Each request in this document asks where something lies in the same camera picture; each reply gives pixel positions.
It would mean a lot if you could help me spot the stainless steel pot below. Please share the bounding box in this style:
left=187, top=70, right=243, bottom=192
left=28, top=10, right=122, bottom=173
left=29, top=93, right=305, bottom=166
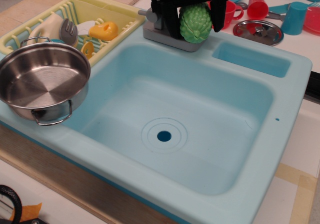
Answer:
left=0, top=37, right=91, bottom=126

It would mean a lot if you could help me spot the yellow dish rack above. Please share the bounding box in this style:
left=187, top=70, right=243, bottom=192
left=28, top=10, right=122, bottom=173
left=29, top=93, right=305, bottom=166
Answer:
left=0, top=0, right=145, bottom=66

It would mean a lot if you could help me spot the cream toy bottle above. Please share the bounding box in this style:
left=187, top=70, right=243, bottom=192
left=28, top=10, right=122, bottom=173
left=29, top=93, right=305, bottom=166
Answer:
left=26, top=13, right=64, bottom=45

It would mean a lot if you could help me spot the red cup with handle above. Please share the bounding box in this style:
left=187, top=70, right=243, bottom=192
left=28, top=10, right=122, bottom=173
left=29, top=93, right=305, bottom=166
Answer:
left=223, top=0, right=244, bottom=29

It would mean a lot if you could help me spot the white toy knife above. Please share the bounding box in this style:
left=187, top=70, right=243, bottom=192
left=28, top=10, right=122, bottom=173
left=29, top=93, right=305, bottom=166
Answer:
left=76, top=20, right=96, bottom=35

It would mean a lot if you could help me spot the red tumbler cup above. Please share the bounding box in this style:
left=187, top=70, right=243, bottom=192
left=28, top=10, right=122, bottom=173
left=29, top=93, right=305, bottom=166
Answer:
left=247, top=0, right=269, bottom=19

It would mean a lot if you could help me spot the grey toy faucet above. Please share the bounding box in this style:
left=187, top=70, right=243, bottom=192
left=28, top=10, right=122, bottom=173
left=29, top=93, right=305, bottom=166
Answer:
left=138, top=8, right=204, bottom=52

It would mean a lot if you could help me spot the orange tape piece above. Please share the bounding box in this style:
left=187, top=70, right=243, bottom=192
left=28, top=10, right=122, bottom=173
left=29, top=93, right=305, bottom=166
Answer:
left=20, top=203, right=42, bottom=223

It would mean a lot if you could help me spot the steel pot lid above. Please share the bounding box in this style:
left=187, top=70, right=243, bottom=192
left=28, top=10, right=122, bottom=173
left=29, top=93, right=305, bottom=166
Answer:
left=232, top=20, right=284, bottom=46

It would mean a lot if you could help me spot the yellow toy pepper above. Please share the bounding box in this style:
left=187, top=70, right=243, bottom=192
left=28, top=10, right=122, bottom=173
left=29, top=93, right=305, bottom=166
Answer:
left=88, top=21, right=119, bottom=41

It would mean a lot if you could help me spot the light blue toy sink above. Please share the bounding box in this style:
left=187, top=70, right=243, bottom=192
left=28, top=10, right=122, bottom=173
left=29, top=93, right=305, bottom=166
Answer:
left=0, top=29, right=312, bottom=224

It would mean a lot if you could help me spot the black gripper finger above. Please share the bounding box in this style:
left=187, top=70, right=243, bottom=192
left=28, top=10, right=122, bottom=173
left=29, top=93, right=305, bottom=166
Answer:
left=210, top=0, right=227, bottom=32
left=161, top=5, right=182, bottom=39

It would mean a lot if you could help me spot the grey toy fork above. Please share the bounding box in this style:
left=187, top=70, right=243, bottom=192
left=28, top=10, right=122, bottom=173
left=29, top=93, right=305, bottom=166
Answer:
left=59, top=18, right=78, bottom=47

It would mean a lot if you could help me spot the teal tumbler cup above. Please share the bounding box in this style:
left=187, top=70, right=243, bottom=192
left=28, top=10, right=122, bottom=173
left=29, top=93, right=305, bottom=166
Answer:
left=281, top=1, right=308, bottom=35

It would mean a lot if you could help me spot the black cable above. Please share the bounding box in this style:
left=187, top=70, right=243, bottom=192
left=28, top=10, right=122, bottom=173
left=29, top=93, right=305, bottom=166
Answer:
left=0, top=185, right=23, bottom=221

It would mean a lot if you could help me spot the yellow toy slice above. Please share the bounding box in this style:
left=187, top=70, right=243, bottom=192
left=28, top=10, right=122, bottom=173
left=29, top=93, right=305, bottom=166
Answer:
left=80, top=41, right=95, bottom=59

